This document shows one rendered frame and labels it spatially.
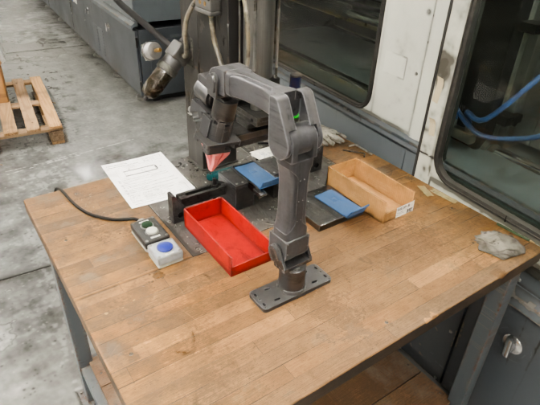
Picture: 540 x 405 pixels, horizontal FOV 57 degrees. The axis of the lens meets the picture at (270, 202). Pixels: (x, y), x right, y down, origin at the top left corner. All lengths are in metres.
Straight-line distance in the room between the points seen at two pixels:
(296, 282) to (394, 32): 1.02
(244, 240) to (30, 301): 1.53
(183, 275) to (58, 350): 1.23
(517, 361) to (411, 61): 1.03
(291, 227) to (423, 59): 0.88
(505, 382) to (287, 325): 0.98
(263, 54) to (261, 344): 0.71
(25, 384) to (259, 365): 1.42
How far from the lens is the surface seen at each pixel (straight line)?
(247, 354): 1.06
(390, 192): 1.57
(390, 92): 1.88
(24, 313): 2.60
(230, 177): 1.44
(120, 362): 1.07
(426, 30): 1.74
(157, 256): 1.25
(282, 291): 1.17
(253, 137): 1.37
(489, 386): 1.96
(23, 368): 2.37
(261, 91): 1.02
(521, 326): 1.75
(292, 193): 1.02
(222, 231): 1.36
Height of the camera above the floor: 1.71
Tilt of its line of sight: 33 degrees down
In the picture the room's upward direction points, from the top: 3 degrees clockwise
